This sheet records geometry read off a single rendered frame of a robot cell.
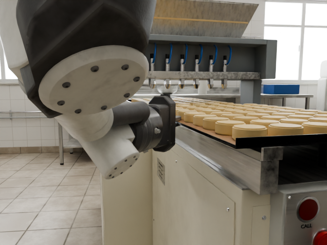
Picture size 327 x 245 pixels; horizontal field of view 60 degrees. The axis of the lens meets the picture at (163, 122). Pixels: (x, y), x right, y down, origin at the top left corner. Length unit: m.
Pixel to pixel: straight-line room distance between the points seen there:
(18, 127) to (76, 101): 4.48
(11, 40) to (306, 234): 0.44
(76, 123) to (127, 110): 0.12
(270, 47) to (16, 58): 1.14
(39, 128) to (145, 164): 3.58
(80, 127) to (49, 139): 4.25
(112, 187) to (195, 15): 0.74
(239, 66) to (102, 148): 0.96
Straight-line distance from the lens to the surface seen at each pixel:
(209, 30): 1.23
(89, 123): 0.33
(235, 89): 4.58
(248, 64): 1.32
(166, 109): 0.58
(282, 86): 4.35
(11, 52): 0.23
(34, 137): 4.63
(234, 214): 0.48
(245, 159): 0.44
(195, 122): 0.58
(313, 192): 0.47
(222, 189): 0.51
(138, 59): 0.19
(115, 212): 1.16
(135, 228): 1.20
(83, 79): 0.19
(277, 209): 0.47
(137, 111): 0.45
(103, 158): 0.42
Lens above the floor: 0.99
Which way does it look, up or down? 7 degrees down
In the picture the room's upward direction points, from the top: straight up
